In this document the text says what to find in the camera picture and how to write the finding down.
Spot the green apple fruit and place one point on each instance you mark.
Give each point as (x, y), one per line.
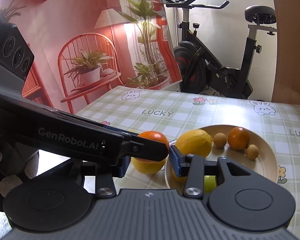
(209, 184)

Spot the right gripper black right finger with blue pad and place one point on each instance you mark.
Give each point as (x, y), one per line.
(194, 168)

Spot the green checkered tablecloth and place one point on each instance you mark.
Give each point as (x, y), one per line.
(173, 114)

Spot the dark orange fruit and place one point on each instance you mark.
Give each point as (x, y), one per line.
(181, 180)

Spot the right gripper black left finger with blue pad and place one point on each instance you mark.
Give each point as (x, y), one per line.
(104, 167)

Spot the pink room backdrop poster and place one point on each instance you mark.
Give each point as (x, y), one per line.
(84, 48)

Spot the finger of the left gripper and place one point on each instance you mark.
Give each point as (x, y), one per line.
(121, 130)

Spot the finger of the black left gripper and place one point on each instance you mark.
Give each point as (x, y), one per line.
(48, 129)

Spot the large yellow lemon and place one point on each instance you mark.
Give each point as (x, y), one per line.
(197, 142)

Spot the bright orange tangerine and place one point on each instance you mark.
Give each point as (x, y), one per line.
(238, 138)
(160, 154)

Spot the gloved grey hand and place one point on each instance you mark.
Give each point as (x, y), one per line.
(18, 164)

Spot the small brown longan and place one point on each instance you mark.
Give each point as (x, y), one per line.
(251, 152)
(219, 140)

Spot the wooden board panel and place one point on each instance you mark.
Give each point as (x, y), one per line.
(287, 77)

